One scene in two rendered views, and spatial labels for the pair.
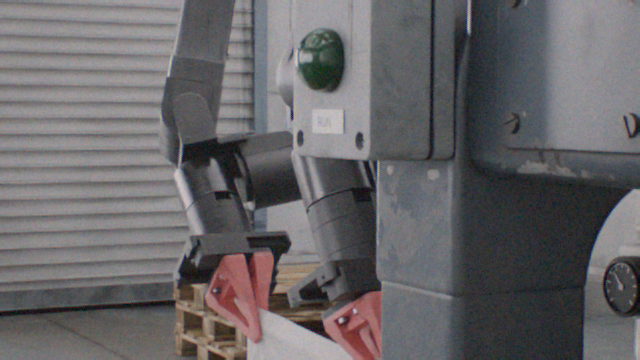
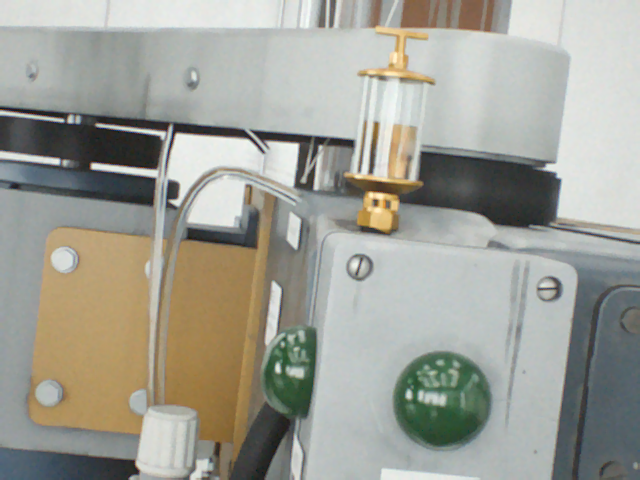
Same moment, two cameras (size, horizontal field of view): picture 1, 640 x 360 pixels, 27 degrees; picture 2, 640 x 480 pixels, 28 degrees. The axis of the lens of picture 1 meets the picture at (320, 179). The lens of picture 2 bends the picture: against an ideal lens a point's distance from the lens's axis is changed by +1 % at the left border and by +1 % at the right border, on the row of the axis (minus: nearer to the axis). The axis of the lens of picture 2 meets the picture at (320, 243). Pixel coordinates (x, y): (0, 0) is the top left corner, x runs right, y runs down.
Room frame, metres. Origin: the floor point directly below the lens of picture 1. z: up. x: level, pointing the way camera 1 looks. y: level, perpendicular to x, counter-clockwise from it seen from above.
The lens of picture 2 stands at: (0.51, 0.36, 1.35)
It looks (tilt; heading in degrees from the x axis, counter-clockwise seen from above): 3 degrees down; 292
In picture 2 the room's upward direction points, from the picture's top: 7 degrees clockwise
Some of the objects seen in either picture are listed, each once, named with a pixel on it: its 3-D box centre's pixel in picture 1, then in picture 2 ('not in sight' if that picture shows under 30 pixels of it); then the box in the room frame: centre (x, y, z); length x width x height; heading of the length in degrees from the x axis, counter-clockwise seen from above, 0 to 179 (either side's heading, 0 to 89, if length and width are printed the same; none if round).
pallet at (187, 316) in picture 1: (316, 315); not in sight; (6.72, 0.02, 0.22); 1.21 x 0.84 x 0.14; 118
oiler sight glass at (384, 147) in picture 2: not in sight; (389, 128); (0.66, -0.07, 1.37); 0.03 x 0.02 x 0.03; 28
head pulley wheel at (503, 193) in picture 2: not in sight; (460, 188); (0.67, -0.20, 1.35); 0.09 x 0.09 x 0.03
